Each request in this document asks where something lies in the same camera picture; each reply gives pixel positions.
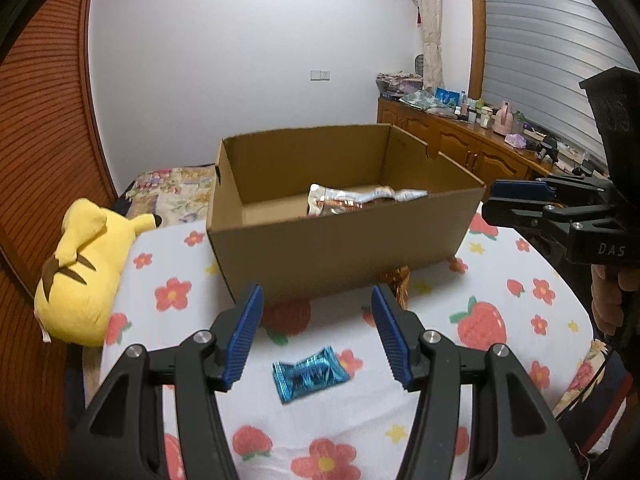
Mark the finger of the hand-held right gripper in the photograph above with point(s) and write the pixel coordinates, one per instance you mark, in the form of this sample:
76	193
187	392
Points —
520	190
525	214

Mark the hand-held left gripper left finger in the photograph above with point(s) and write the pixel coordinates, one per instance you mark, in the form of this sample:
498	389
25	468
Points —
245	335

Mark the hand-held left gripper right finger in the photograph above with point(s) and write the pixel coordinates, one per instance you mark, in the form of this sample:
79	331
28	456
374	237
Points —
391	340

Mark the blue foil candy wrapper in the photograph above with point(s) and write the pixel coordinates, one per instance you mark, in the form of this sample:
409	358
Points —
310	372

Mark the brown cardboard box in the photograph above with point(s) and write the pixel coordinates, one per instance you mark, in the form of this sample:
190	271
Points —
325	255

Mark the silver packet with barcode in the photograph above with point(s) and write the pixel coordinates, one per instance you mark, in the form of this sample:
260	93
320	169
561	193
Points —
350	199

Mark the person's right hand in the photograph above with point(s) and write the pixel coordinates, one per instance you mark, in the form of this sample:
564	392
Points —
607	295

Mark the pink cloth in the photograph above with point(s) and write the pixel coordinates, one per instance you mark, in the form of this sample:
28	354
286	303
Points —
516	141

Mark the black gadget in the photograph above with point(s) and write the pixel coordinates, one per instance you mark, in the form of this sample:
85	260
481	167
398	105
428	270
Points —
547	147

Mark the floral strawberry printed blanket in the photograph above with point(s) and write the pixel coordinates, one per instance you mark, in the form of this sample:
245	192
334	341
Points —
190	320

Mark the orange-brown foil packet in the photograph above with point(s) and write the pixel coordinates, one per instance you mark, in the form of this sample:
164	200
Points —
398	282

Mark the wooden cabinet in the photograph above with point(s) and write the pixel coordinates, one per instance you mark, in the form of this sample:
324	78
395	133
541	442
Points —
450	140

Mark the blue box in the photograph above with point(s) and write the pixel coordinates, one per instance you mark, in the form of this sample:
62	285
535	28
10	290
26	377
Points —
446	96

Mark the patterned green cloth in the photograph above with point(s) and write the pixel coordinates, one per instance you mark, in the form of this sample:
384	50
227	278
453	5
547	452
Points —
425	101

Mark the grey window blind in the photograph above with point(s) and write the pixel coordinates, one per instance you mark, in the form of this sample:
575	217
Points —
540	35

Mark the floral quilt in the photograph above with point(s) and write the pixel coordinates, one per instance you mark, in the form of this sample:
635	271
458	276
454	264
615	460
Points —
170	192

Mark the pile of patterned clothes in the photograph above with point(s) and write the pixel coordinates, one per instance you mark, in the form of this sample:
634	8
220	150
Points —
397	82

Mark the yellow plush toy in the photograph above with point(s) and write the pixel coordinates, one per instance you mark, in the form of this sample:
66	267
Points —
82	270

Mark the beige curtain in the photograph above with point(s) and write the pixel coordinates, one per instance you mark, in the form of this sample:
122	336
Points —
430	25

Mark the person's dark clothing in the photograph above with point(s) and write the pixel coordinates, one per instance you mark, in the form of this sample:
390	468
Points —
610	410

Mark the wooden louvered wardrobe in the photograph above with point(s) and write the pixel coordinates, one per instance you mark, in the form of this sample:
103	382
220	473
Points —
40	135

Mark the white wall switch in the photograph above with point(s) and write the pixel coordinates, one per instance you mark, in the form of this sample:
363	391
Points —
320	75

